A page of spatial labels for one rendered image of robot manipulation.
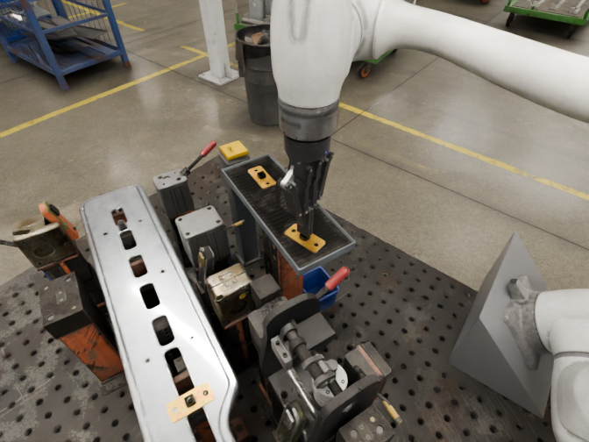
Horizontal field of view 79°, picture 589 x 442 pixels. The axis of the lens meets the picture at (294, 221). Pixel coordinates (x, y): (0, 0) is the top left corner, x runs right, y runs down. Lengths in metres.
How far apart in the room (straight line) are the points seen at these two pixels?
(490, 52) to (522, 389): 0.85
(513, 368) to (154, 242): 0.96
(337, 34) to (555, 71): 0.25
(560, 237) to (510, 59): 2.38
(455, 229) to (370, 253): 1.30
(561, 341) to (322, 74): 0.82
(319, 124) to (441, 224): 2.10
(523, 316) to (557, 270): 1.56
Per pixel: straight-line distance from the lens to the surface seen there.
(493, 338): 1.03
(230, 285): 0.78
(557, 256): 2.73
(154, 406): 0.79
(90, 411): 1.19
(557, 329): 1.06
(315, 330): 0.63
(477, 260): 2.45
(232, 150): 1.00
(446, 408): 1.14
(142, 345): 0.85
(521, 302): 1.11
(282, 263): 0.89
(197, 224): 0.87
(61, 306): 0.95
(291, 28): 0.48
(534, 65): 0.53
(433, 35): 0.60
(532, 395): 1.18
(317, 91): 0.50
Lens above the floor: 1.72
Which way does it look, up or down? 45 degrees down
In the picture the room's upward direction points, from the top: straight up
